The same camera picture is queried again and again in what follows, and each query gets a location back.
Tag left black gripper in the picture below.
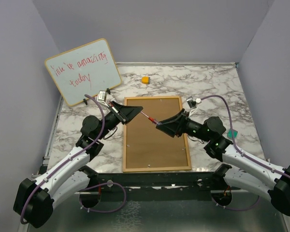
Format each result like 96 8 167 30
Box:
97 101 143 140

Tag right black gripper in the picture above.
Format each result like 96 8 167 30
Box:
156 108 211 142

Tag yellow picture frame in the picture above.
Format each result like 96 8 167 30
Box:
123 96 192 172

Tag small whiteboard yellow rim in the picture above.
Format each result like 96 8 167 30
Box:
44 38 122 106

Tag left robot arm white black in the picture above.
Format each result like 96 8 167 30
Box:
13 101 143 228

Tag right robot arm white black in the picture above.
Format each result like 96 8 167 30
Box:
156 110 290 216

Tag yellow grey eraser block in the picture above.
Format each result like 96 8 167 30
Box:
141 76 150 85

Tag teal green cube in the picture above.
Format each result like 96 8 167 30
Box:
227 129 238 139

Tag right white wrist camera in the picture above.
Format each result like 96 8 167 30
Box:
186 96 202 109

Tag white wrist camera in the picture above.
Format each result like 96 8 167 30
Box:
97 90 108 102
186 96 202 109

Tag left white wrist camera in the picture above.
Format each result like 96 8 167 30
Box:
97 90 108 102

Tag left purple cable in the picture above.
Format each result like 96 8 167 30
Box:
19 94 128 224

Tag purple cable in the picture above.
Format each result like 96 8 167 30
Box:
19 94 128 224
198 94 290 212

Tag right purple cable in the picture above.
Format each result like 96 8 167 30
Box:
198 94 290 212

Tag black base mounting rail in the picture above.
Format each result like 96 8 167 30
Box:
70 172 254 202

